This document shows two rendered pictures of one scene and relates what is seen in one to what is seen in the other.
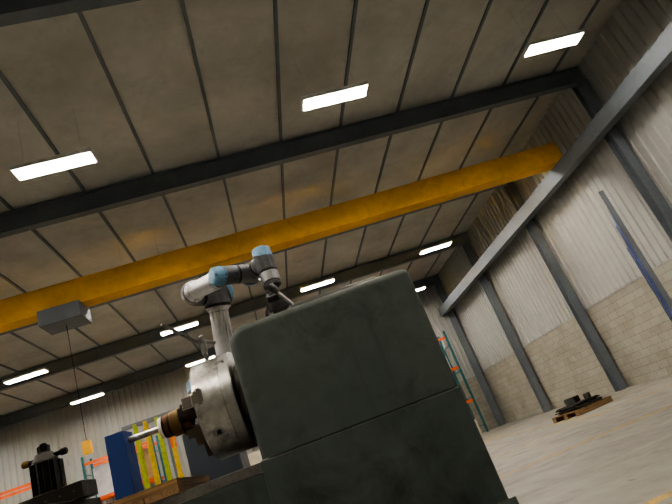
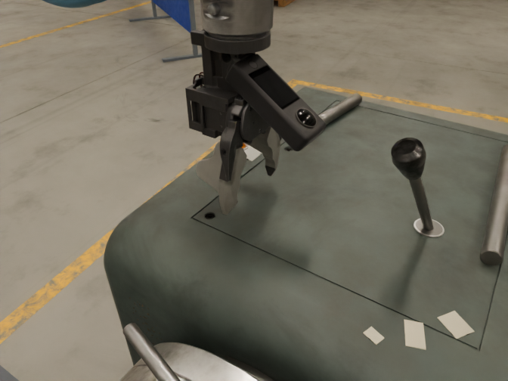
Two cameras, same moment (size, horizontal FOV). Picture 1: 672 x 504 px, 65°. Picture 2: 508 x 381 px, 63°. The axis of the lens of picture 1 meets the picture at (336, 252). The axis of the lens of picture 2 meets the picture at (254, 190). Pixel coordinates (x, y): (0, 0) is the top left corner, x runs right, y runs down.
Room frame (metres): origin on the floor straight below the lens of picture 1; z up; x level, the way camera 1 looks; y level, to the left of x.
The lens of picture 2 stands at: (1.61, 0.61, 1.60)
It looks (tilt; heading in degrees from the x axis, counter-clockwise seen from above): 36 degrees down; 309
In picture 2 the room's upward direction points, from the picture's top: straight up
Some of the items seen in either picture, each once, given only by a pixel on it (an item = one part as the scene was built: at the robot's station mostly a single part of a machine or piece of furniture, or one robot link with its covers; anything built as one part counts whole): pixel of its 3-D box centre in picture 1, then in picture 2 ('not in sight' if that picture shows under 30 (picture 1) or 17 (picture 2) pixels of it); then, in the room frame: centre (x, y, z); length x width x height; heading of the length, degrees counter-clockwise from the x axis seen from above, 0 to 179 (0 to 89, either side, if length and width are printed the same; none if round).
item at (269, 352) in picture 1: (340, 369); (343, 274); (1.80, 0.13, 1.06); 0.59 x 0.48 x 0.39; 96
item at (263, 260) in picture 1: (263, 261); not in sight; (1.91, 0.27, 1.58); 0.09 x 0.08 x 0.11; 41
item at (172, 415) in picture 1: (178, 421); not in sight; (1.73, 0.67, 1.08); 0.09 x 0.09 x 0.09; 6
